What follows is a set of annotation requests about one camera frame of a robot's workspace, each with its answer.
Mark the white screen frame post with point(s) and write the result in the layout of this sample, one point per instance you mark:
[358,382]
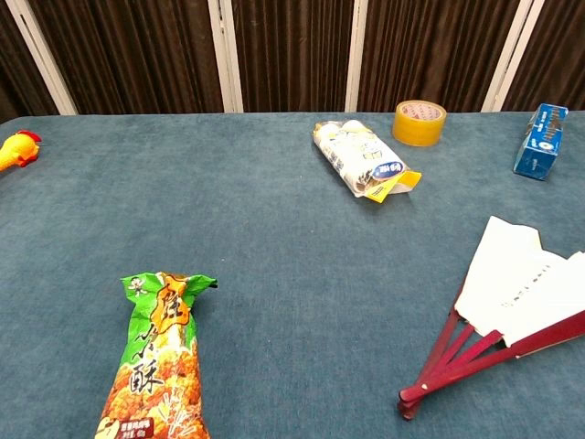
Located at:
[356,55]
[225,55]
[41,57]
[507,55]

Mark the brown pleated screen panel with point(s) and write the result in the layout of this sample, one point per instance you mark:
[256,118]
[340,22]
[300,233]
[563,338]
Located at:
[132,55]
[434,50]
[292,55]
[553,50]
[16,68]

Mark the green orange snack bag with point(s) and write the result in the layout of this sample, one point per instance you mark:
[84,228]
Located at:
[157,366]

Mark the yellow packing tape roll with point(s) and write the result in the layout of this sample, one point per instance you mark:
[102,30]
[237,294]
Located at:
[419,125]

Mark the white snack package yellow flap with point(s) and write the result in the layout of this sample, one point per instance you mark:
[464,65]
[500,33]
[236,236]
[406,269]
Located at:
[354,146]

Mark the red-ribbed paper folding fan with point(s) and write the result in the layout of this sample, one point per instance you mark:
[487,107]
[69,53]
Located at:
[516,283]

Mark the blue fabric tablecloth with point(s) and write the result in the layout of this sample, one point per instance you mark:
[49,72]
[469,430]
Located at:
[292,256]

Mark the blue cardboard box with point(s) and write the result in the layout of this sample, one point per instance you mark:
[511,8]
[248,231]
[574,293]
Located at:
[539,144]

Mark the yellow rubber chicken toy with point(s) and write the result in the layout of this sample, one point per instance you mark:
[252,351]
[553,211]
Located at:
[17,150]

